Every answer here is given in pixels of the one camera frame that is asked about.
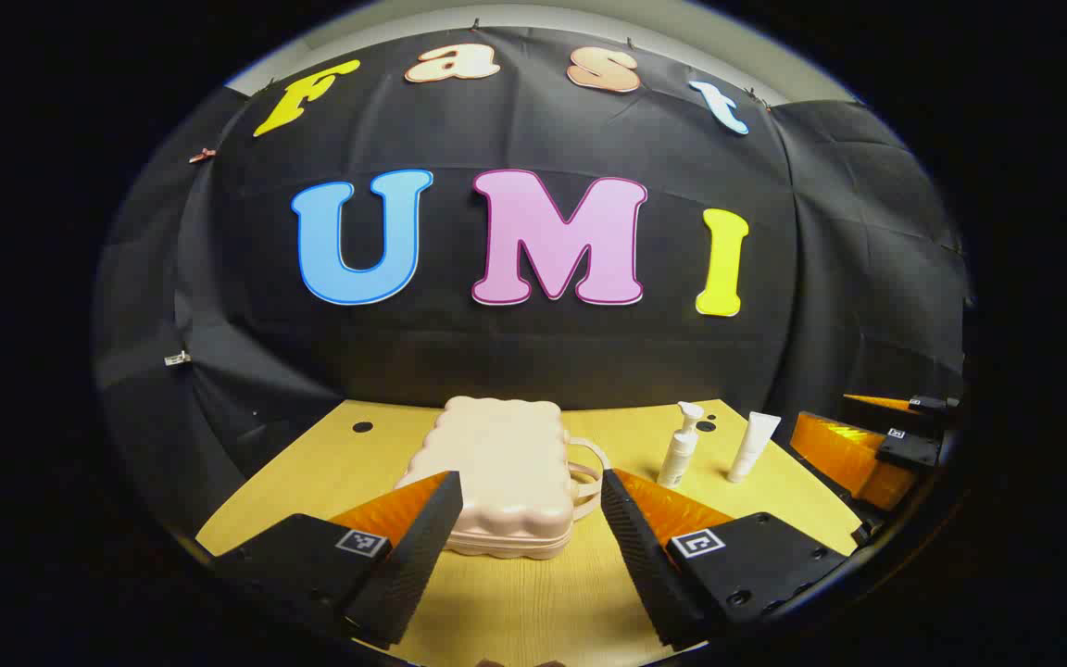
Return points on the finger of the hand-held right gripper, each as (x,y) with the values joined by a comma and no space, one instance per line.
(909,451)
(927,404)

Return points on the black backdrop cloth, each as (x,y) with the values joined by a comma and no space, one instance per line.
(533,371)

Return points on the small red clip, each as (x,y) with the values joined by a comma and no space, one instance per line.
(203,155)

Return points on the pale pink suitcase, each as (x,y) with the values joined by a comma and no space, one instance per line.
(506,463)

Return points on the small white clip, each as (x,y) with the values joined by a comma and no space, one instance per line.
(177,358)

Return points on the white squeeze tube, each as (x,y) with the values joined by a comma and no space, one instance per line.
(751,446)

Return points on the white pump bottle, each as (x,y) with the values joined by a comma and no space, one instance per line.
(679,454)

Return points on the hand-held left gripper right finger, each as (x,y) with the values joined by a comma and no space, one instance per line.
(640,547)

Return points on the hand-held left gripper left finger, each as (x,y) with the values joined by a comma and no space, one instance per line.
(418,547)

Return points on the small black table clamp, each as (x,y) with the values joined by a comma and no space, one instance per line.
(864,534)

